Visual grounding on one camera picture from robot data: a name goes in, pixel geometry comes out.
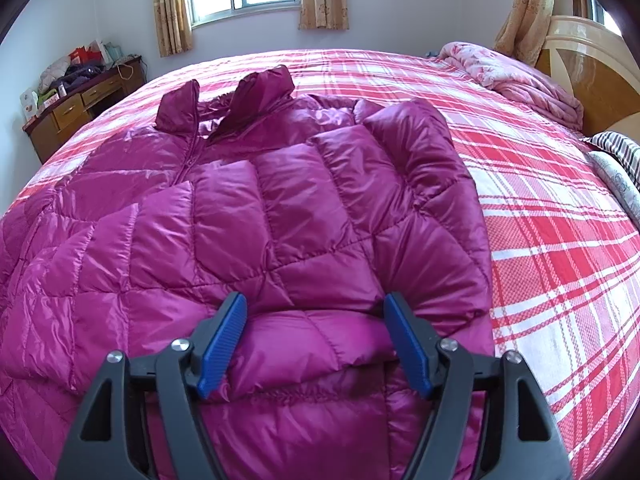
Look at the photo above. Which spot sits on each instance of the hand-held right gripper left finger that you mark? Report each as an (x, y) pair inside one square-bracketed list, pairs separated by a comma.
[(222, 347)]

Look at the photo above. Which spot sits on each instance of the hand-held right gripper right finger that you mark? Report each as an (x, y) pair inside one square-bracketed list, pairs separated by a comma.
[(407, 345)]

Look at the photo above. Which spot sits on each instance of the magenta quilted down jacket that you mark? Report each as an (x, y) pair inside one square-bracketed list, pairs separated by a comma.
[(300, 210)]

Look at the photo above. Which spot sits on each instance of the pile of clothes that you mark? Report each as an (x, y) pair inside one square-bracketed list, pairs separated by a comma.
[(65, 77)]

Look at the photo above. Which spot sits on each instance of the red plaid bed sheet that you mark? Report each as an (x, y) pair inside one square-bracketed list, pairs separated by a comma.
[(550, 260)]

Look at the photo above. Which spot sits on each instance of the grey patterned pillow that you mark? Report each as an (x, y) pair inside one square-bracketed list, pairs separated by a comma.
[(620, 187)]

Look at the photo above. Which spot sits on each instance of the brown wooden desk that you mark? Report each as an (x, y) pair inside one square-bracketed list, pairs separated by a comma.
[(70, 110)]

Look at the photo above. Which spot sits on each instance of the pink floral quilt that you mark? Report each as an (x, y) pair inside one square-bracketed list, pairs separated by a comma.
[(525, 85)]

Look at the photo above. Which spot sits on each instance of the striped pillow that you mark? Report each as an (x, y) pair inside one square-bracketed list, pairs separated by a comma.
[(620, 147)]

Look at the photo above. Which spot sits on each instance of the white box with red print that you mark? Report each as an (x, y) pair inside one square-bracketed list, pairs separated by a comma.
[(29, 105)]

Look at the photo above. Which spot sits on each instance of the white paper bag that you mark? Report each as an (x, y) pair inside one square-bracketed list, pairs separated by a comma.
[(100, 52)]

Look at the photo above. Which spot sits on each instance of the red paper bag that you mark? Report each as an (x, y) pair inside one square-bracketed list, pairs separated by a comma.
[(80, 55)]

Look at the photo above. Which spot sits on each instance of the wooden bed headboard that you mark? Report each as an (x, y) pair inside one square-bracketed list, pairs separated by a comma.
[(585, 70)]

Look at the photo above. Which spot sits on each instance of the narrow window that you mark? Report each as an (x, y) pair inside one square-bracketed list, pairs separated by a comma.
[(595, 7)]

